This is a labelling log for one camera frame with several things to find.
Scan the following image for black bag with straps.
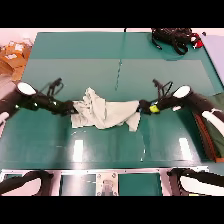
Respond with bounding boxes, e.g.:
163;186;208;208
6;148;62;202
151;28;204;56

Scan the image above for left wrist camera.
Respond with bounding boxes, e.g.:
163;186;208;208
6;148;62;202
45;77;65;98

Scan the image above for pale white shirt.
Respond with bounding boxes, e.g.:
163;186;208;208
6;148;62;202
70;87;142;133

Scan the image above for cardboard box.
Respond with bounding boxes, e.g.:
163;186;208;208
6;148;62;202
0;39;34;83

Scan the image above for brown garment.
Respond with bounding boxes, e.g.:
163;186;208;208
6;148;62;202
192;111;218;163

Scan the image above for silver frame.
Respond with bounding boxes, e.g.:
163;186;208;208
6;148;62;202
0;167;224;197

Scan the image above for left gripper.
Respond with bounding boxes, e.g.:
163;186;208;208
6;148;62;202
59;99;76;117

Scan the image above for dark green garment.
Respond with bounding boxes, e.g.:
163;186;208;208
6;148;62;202
203;116;224;160

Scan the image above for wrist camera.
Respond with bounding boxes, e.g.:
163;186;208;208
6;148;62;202
45;77;65;98
152;78;175;100

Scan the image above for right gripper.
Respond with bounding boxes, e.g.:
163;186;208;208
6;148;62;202
137;99;162;115

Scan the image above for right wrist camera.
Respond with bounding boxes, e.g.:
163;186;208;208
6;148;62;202
152;78;175;100

